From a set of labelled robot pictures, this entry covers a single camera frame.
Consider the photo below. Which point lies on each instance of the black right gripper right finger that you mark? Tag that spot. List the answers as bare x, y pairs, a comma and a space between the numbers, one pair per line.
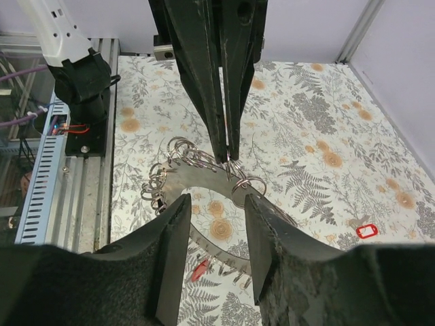
298, 280

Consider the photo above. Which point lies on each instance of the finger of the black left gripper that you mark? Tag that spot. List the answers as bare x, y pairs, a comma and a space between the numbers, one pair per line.
189, 27
242, 28

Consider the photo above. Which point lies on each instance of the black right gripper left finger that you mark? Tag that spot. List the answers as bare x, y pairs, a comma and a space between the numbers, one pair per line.
136, 280

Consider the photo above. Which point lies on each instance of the red key tag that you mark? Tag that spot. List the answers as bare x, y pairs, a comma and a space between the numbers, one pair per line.
367, 231
199, 270

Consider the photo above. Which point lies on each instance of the large silver keyring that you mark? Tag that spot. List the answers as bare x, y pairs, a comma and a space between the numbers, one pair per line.
217, 230

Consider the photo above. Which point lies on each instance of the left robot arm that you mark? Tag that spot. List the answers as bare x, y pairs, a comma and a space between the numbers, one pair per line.
81, 74

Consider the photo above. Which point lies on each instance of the floral table mat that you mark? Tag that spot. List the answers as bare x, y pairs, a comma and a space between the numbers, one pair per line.
327, 153

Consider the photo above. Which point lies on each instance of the aluminium mounting rail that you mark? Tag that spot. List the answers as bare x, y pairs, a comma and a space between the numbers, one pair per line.
81, 206

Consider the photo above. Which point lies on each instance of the grey slotted cable duct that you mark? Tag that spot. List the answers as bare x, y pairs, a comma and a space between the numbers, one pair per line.
37, 205

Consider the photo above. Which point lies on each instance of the left aluminium frame post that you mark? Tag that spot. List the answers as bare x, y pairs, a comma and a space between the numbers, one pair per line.
359, 30

